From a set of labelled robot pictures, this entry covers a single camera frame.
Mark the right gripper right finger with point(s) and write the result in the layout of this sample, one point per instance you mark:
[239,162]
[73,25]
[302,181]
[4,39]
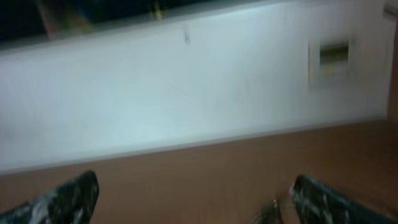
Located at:
[316,202]

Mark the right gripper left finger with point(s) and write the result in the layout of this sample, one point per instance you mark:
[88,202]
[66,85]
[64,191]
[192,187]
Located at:
[72,202]

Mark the white wall outlet plate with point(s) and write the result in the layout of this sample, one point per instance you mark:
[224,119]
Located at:
[331,61]

